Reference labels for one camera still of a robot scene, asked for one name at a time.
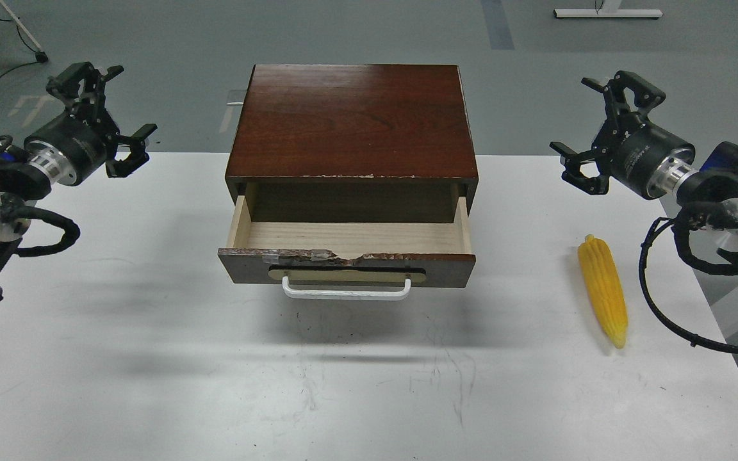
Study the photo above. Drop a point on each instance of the wooden drawer with white handle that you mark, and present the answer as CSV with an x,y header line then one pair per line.
x,y
349,260

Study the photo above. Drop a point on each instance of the dark wooden cabinet box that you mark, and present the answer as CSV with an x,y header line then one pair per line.
x,y
370,123

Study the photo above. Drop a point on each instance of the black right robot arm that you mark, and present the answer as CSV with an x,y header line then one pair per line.
x,y
705,230

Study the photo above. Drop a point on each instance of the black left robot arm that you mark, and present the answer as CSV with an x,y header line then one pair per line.
x,y
27,230

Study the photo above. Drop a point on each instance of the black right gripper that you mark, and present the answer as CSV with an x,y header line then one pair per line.
x,y
647,160

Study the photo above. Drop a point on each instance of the yellow corn cob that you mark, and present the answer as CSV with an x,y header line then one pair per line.
x,y
604,288

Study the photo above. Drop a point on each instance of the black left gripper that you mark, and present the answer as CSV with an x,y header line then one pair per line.
x,y
66,149

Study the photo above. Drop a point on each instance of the white desk foot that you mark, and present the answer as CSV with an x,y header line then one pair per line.
x,y
607,10

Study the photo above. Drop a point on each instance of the white wheeled stand leg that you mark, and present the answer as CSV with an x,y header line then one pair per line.
x,y
26,37

